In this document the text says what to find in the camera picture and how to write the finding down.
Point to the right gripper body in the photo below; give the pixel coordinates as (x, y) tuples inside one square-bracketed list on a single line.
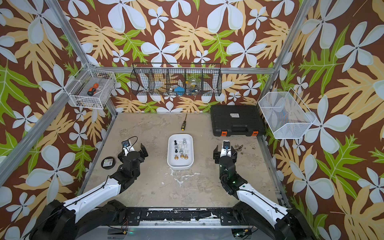
[(220, 161)]

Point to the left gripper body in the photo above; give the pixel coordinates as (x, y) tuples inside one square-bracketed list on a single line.
[(141, 157)]

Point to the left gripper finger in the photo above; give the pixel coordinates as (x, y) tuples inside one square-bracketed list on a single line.
[(143, 151), (123, 148)]

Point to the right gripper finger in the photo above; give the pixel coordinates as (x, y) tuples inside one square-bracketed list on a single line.
[(216, 154), (234, 153)]

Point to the white plastic storage box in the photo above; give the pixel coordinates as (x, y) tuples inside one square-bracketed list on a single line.
[(180, 154)]

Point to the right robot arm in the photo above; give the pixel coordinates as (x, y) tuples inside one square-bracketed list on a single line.
[(254, 209)]

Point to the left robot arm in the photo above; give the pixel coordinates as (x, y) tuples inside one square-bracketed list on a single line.
[(73, 218)]

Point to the round black tape measure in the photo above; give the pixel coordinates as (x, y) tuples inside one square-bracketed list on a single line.
[(108, 163)]

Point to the black tool case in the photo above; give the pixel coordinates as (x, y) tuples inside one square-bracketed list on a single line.
[(236, 120)]

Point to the black yellow screwdriver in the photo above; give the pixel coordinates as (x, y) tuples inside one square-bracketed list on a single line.
[(183, 127)]

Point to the red black screwdriver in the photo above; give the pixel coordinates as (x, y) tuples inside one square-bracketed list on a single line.
[(92, 90)]

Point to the white mesh basket right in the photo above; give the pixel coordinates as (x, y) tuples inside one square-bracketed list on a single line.
[(286, 114)]

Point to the clear bottle in basket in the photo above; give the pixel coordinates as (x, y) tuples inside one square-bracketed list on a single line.
[(193, 84)]

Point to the blue object in basket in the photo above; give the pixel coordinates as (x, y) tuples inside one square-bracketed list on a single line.
[(179, 91)]

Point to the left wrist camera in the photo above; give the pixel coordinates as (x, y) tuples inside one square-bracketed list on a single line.
[(129, 146)]

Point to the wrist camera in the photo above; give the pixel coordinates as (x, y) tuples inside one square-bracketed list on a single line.
[(129, 146), (226, 149)]

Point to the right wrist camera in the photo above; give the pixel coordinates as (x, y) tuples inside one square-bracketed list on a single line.
[(226, 149)]

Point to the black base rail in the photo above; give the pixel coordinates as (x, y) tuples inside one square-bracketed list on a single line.
[(180, 215)]

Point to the white wire basket left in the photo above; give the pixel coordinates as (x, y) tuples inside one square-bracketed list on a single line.
[(84, 79)]

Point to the black wire basket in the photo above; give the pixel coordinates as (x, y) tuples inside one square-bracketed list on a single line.
[(162, 79)]

